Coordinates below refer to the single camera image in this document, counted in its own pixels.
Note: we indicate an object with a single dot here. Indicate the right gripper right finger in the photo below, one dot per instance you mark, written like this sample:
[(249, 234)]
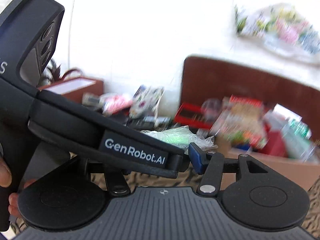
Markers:
[(211, 167)]

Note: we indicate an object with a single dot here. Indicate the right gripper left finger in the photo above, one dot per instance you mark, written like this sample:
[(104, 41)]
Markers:
[(115, 182)]

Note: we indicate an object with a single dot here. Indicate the green sponge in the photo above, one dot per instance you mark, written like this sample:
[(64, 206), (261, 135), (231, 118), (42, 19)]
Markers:
[(182, 137)]

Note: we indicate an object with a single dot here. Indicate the large cardboard sorting box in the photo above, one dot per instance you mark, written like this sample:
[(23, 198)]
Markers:
[(305, 174)]

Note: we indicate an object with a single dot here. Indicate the person's left hand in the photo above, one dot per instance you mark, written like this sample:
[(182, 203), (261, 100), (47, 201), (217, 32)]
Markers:
[(6, 180)]

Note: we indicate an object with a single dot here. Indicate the letter-patterned tablecloth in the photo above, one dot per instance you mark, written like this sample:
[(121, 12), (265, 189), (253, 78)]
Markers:
[(187, 178)]

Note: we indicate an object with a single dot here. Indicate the insole package red label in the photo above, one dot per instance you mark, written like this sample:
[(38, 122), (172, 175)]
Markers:
[(241, 122)]

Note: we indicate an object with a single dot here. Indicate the dark potted plant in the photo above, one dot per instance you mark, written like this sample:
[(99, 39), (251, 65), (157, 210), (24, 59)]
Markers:
[(52, 74)]

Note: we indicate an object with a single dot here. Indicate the red tray black insert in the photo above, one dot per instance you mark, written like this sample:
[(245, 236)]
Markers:
[(192, 116)]

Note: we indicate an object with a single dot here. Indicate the clear plastic cup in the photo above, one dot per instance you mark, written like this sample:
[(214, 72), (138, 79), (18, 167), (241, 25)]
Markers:
[(211, 109)]

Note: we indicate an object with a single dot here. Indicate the black handheld device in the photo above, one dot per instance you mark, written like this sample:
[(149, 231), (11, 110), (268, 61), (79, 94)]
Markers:
[(150, 123)]

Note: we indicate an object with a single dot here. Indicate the brown rectangular gift box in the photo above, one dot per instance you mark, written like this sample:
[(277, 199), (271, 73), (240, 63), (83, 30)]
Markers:
[(74, 88)]

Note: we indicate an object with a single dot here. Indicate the red white tube package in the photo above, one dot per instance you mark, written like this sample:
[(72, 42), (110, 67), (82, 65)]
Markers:
[(113, 102)]

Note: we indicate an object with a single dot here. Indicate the dark brown wooden board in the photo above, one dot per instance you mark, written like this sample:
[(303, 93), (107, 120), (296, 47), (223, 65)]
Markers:
[(212, 78)]

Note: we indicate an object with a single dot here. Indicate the floral plastic bag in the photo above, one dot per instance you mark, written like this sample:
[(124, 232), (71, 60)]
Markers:
[(279, 25)]

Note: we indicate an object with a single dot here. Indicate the floral drawstring pouch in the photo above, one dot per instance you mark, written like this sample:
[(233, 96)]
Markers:
[(145, 102)]

